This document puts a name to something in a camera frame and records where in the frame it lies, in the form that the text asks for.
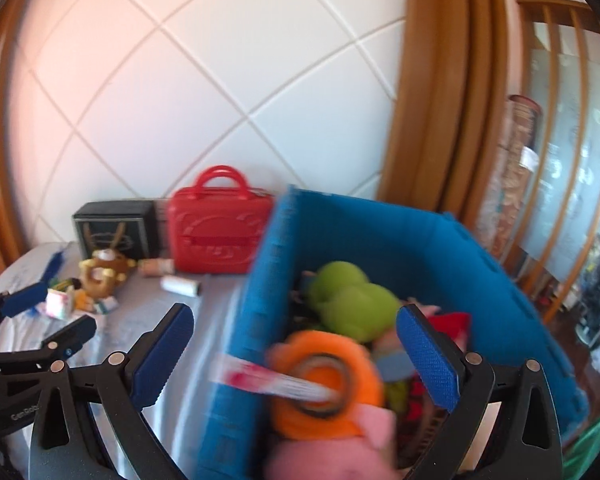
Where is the blue plastic storage box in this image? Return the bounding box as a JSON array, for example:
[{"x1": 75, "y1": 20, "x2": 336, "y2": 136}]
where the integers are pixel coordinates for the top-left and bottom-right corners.
[{"x1": 195, "y1": 185, "x2": 591, "y2": 480}]

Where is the small pink bottle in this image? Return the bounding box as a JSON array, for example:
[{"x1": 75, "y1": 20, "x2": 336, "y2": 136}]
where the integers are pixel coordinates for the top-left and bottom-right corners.
[{"x1": 139, "y1": 258, "x2": 175, "y2": 277}]

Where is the blue cloth item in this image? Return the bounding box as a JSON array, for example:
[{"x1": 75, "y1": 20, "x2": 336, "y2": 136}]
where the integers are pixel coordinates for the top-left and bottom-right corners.
[{"x1": 372, "y1": 347, "x2": 411, "y2": 386}]

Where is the red toy suitcase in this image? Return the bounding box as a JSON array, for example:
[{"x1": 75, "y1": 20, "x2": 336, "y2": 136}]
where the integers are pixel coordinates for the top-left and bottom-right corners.
[{"x1": 167, "y1": 165, "x2": 276, "y2": 276}]

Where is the brown bear plush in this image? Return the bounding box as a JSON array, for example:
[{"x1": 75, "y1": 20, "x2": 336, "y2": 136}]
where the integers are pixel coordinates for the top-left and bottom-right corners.
[{"x1": 77, "y1": 247, "x2": 136, "y2": 298}]

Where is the green plush toy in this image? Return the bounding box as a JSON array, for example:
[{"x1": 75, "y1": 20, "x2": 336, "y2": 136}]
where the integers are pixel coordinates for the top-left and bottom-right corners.
[{"x1": 305, "y1": 261, "x2": 403, "y2": 343}]

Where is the green bag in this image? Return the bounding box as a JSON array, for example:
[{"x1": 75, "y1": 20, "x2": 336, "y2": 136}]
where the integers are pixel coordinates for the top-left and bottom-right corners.
[{"x1": 562, "y1": 400, "x2": 600, "y2": 480}]

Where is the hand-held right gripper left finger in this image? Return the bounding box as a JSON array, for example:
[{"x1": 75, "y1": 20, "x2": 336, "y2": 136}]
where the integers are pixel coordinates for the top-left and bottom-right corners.
[{"x1": 30, "y1": 302, "x2": 196, "y2": 480}]

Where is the wooden slat partition screen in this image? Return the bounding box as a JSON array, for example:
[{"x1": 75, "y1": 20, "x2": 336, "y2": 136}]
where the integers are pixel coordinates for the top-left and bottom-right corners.
[{"x1": 515, "y1": 0, "x2": 600, "y2": 321}]

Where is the black gift box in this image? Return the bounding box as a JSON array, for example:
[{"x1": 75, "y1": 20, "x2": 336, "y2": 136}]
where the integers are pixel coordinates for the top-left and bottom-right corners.
[{"x1": 71, "y1": 200, "x2": 160, "y2": 261}]

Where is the brown patterned rolled carpet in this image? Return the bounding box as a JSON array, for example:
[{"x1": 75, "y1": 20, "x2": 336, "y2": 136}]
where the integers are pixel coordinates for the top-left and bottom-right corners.
[{"x1": 500, "y1": 94, "x2": 542, "y2": 261}]

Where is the red and white tube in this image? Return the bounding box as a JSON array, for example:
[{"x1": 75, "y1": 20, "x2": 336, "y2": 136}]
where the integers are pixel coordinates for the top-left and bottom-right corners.
[{"x1": 212, "y1": 354, "x2": 333, "y2": 403}]

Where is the clear tape roll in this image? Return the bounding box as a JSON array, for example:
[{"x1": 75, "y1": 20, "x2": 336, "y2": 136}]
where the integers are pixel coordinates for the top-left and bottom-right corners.
[{"x1": 292, "y1": 352, "x2": 353, "y2": 416}]

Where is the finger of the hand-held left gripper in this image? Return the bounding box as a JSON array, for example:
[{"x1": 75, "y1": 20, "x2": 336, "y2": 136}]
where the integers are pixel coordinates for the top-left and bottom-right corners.
[
  {"x1": 0, "y1": 282, "x2": 49, "y2": 344},
  {"x1": 0, "y1": 314, "x2": 99, "y2": 374}
]

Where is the wooden pillar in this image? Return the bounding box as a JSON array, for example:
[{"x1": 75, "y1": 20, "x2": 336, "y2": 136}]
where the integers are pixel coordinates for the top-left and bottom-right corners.
[{"x1": 377, "y1": 0, "x2": 523, "y2": 221}]

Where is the pink rolled carpet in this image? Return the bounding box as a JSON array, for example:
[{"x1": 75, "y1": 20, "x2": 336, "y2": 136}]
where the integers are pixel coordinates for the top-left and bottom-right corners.
[{"x1": 475, "y1": 145, "x2": 511, "y2": 256}]

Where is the pale printed tablecloth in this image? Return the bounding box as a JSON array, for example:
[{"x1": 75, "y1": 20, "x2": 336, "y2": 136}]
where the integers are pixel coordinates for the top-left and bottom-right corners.
[{"x1": 0, "y1": 242, "x2": 251, "y2": 480}]

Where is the dark patterned pouch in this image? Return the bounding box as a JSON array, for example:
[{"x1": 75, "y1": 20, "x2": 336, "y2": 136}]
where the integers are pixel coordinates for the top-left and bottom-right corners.
[{"x1": 385, "y1": 377, "x2": 453, "y2": 466}]

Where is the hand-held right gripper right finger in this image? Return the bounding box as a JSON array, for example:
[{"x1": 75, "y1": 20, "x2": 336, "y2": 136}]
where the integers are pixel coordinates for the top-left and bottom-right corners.
[{"x1": 396, "y1": 304, "x2": 563, "y2": 480}]

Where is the orange plush toy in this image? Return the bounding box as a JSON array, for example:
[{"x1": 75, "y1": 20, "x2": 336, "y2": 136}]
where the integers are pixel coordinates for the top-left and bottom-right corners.
[{"x1": 267, "y1": 330, "x2": 386, "y2": 441}]

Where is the red cloth item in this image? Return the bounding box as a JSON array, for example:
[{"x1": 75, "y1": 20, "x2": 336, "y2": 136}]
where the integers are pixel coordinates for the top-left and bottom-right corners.
[{"x1": 425, "y1": 312, "x2": 471, "y2": 348}]

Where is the pink plush toy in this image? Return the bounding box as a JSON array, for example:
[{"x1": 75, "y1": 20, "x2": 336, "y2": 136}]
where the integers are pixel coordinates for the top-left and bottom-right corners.
[{"x1": 265, "y1": 405, "x2": 401, "y2": 480}]

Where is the white tissue packet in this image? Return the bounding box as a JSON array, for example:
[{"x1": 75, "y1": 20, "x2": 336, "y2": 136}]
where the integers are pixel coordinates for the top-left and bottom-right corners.
[{"x1": 45, "y1": 290, "x2": 76, "y2": 320}]

